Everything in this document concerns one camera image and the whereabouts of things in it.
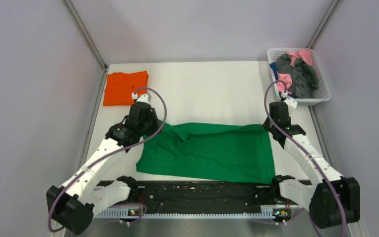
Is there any green t shirt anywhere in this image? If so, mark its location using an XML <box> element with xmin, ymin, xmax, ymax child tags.
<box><xmin>136</xmin><ymin>122</ymin><xmax>276</xmax><ymax>184</ymax></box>

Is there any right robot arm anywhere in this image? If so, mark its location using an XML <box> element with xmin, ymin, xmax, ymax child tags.
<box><xmin>263</xmin><ymin>101</ymin><xmax>361</xmax><ymax>229</ymax></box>

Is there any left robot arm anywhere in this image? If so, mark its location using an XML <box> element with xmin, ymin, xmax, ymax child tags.
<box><xmin>46</xmin><ymin>100</ymin><xmax>161</xmax><ymax>235</ymax></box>

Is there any dark grey t shirt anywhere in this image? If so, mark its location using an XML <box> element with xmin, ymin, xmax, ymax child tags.
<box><xmin>275</xmin><ymin>53</ymin><xmax>319</xmax><ymax>99</ymax></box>

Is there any folded orange t shirt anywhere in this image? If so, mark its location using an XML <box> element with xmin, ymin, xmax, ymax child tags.
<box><xmin>103</xmin><ymin>71</ymin><xmax>149</xmax><ymax>106</ymax></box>

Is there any white plastic laundry basket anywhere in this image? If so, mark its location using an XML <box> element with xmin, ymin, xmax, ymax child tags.
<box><xmin>267</xmin><ymin>47</ymin><xmax>332</xmax><ymax>106</ymax></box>

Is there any blue t shirt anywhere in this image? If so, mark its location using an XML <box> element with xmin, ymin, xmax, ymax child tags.
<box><xmin>269</xmin><ymin>62</ymin><xmax>297</xmax><ymax>99</ymax></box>

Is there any pink t shirt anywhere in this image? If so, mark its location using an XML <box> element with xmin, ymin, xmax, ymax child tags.
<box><xmin>276</xmin><ymin>49</ymin><xmax>313</xmax><ymax>95</ymax></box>

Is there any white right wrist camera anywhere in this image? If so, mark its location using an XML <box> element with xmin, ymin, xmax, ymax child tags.
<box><xmin>280</xmin><ymin>92</ymin><xmax>298</xmax><ymax>113</ymax></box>

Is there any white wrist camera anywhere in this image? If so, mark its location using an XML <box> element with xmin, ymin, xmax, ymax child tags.
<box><xmin>131</xmin><ymin>92</ymin><xmax>152</xmax><ymax>104</ymax></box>
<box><xmin>280</xmin><ymin>92</ymin><xmax>298</xmax><ymax>113</ymax></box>

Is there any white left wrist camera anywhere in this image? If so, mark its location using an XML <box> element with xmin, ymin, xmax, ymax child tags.
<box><xmin>131</xmin><ymin>92</ymin><xmax>152</xmax><ymax>104</ymax></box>

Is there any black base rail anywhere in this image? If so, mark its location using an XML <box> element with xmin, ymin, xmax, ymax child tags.
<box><xmin>123</xmin><ymin>181</ymin><xmax>297</xmax><ymax>218</ymax></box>

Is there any white slotted cable duct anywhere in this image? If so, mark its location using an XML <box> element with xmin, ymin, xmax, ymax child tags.
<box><xmin>95</xmin><ymin>207</ymin><xmax>275</xmax><ymax>219</ymax></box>

